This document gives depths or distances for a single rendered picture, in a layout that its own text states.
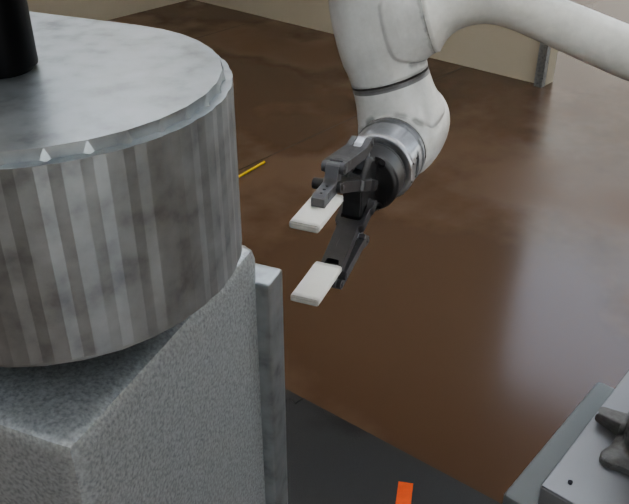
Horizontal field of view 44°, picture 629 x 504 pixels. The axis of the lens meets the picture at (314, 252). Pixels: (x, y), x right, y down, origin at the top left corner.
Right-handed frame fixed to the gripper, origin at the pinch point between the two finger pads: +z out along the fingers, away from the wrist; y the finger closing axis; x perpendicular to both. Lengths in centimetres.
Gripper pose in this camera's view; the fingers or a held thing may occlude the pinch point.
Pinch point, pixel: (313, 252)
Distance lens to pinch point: 77.9
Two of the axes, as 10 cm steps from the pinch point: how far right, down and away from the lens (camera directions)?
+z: -3.7, 4.9, -7.9
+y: 0.0, 8.5, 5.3
